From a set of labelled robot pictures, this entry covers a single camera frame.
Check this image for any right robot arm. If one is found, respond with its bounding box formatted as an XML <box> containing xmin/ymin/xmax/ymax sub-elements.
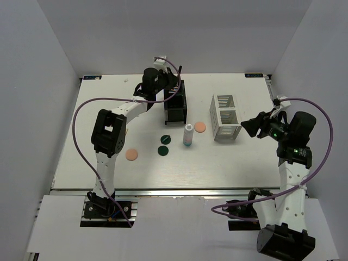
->
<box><xmin>241</xmin><ymin>111</ymin><xmax>316</xmax><ymax>260</ymax></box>

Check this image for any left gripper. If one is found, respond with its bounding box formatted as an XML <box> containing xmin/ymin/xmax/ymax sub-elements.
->
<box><xmin>152</xmin><ymin>67</ymin><xmax>179</xmax><ymax>95</ymax></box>

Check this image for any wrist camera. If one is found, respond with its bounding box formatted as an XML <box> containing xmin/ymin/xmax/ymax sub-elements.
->
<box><xmin>153</xmin><ymin>55</ymin><xmax>167</xmax><ymax>73</ymax></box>
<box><xmin>270</xmin><ymin>95</ymin><xmax>291</xmax><ymax>119</ymax></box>

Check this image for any right blue table sticker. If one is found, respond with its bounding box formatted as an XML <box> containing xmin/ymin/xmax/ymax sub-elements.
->
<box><xmin>244</xmin><ymin>73</ymin><xmax>264</xmax><ymax>78</ymax></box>

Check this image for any white lotion bottle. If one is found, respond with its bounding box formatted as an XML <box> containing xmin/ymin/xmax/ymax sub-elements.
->
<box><xmin>183</xmin><ymin>124</ymin><xmax>194</xmax><ymax>146</ymax></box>

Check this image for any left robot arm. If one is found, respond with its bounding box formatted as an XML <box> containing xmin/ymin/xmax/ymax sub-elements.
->
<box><xmin>88</xmin><ymin>67</ymin><xmax>180</xmax><ymax>217</ymax></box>

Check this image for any peach makeup sponge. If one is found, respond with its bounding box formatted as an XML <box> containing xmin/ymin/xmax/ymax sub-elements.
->
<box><xmin>125</xmin><ymin>148</ymin><xmax>138</xmax><ymax>161</ymax></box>
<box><xmin>194</xmin><ymin>122</ymin><xmax>206</xmax><ymax>133</ymax></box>

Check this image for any lower green round compact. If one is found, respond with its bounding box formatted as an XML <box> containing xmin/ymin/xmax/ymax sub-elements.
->
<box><xmin>157</xmin><ymin>145</ymin><xmax>169</xmax><ymax>156</ymax></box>

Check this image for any blue table sticker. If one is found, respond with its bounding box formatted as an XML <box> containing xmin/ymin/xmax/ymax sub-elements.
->
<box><xmin>82</xmin><ymin>75</ymin><xmax>102</xmax><ymax>80</ymax></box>
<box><xmin>244</xmin><ymin>73</ymin><xmax>264</xmax><ymax>78</ymax></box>

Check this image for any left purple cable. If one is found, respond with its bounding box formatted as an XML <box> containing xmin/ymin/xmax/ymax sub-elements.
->
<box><xmin>73</xmin><ymin>56</ymin><xmax>180</xmax><ymax>228</ymax></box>

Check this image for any green round compact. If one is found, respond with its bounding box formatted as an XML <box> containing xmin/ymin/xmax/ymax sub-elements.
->
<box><xmin>160</xmin><ymin>134</ymin><xmax>171</xmax><ymax>145</ymax></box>
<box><xmin>157</xmin><ymin>145</ymin><xmax>169</xmax><ymax>156</ymax></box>

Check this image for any upper green round compact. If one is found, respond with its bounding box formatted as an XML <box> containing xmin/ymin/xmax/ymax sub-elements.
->
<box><xmin>160</xmin><ymin>134</ymin><xmax>171</xmax><ymax>145</ymax></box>

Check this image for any right peach makeup sponge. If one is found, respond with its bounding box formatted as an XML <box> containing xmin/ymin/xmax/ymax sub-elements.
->
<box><xmin>194</xmin><ymin>122</ymin><xmax>206</xmax><ymax>133</ymax></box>

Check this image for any white slotted organizer box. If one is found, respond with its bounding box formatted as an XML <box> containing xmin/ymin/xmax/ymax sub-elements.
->
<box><xmin>209</xmin><ymin>95</ymin><xmax>241</xmax><ymax>142</ymax></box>

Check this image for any left peach makeup sponge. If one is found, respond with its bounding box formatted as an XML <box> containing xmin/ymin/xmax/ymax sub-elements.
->
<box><xmin>125</xmin><ymin>148</ymin><xmax>138</xmax><ymax>161</ymax></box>

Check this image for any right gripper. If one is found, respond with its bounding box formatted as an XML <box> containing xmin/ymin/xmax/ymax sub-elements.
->
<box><xmin>240</xmin><ymin>108</ymin><xmax>291</xmax><ymax>142</ymax></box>

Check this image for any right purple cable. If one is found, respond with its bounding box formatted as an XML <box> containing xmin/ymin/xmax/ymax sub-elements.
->
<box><xmin>211</xmin><ymin>97</ymin><xmax>334</xmax><ymax>217</ymax></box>

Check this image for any purple cable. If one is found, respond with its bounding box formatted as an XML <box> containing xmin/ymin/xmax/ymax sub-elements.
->
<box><xmin>211</xmin><ymin>97</ymin><xmax>334</xmax><ymax>217</ymax></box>
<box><xmin>73</xmin><ymin>56</ymin><xmax>180</xmax><ymax>228</ymax></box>

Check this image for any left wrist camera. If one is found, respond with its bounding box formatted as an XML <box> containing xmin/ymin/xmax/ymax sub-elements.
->
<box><xmin>153</xmin><ymin>55</ymin><xmax>167</xmax><ymax>73</ymax></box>

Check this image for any black slotted organizer box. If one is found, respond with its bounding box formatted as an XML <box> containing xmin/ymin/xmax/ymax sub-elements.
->
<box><xmin>164</xmin><ymin>80</ymin><xmax>187</xmax><ymax>125</ymax></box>

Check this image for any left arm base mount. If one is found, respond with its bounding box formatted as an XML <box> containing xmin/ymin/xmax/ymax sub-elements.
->
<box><xmin>80</xmin><ymin>191</ymin><xmax>136</xmax><ymax>228</ymax></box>

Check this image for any left blue table sticker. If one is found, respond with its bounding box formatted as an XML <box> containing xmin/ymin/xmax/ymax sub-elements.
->
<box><xmin>82</xmin><ymin>75</ymin><xmax>102</xmax><ymax>80</ymax></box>

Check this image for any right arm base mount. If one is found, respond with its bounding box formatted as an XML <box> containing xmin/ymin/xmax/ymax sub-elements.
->
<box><xmin>222</xmin><ymin>188</ymin><xmax>273</xmax><ymax>231</ymax></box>

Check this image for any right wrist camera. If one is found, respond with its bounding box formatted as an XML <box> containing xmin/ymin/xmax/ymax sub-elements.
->
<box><xmin>270</xmin><ymin>95</ymin><xmax>291</xmax><ymax>119</ymax></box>

